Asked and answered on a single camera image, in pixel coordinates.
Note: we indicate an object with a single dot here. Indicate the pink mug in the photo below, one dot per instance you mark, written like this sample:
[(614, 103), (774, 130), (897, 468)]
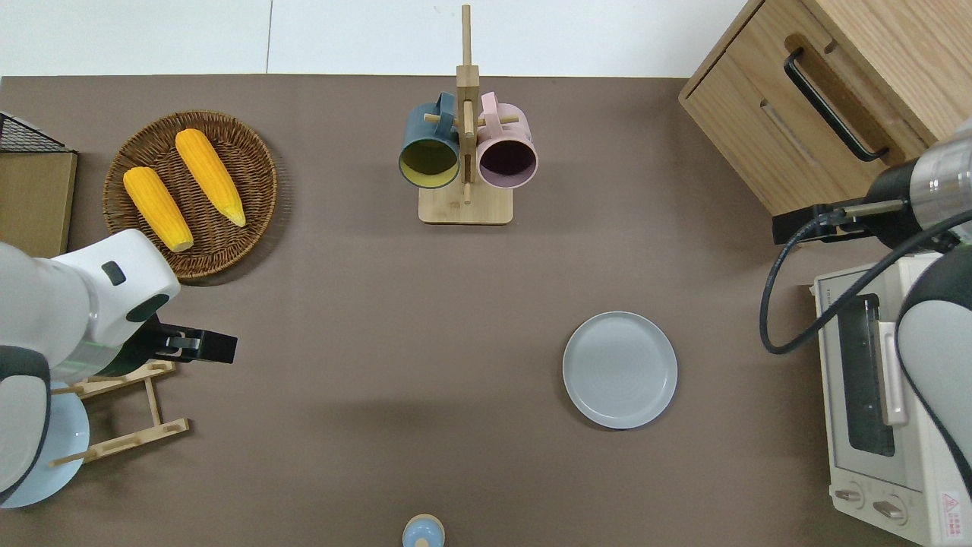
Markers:
[(505, 137)]

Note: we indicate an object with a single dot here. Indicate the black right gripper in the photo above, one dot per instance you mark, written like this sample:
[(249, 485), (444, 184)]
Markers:
[(793, 228)]

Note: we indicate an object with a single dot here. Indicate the small wooden block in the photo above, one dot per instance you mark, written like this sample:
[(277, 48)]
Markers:
[(465, 205)]

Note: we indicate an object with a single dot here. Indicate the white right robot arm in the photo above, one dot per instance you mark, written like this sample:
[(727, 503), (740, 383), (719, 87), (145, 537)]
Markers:
[(938, 334)]

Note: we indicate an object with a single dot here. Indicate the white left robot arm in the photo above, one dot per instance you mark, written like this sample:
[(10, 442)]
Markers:
[(68, 304)]

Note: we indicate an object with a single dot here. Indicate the yellow corn cob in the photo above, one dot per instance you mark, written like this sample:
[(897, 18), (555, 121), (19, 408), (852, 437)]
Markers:
[(210, 176), (157, 209)]

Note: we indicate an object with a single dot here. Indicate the light blue plate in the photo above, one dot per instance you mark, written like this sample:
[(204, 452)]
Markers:
[(64, 448)]

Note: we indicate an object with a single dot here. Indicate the white oven knob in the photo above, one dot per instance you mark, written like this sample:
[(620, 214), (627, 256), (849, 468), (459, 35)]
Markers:
[(888, 509), (849, 496)]

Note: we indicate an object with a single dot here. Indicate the gray plate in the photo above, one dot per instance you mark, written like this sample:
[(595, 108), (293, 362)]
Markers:
[(619, 370)]

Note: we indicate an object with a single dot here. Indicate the small blue cup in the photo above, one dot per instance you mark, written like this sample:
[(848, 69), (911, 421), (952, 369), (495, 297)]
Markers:
[(423, 532)]

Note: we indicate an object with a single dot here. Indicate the brown wooden board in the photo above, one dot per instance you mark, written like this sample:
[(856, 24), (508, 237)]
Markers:
[(34, 201)]

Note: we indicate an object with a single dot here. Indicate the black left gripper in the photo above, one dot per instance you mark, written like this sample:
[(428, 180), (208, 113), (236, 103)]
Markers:
[(216, 348)]

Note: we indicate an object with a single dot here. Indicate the brown table mat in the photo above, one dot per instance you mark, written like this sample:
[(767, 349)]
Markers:
[(380, 342)]

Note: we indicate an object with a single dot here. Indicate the round wicker basket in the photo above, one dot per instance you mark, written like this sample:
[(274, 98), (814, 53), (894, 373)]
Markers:
[(228, 235)]

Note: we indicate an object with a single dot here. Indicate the dark teal mug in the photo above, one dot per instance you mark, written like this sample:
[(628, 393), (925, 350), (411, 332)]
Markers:
[(429, 133)]

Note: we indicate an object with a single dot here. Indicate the wooden drawer cabinet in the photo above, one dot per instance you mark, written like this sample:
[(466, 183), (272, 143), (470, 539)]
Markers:
[(759, 129)]

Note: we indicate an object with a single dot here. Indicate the bamboo dish rack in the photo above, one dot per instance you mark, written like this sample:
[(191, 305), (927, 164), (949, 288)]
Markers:
[(152, 403)]

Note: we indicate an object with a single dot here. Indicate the white toaster oven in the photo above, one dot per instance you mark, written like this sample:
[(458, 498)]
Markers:
[(850, 456)]

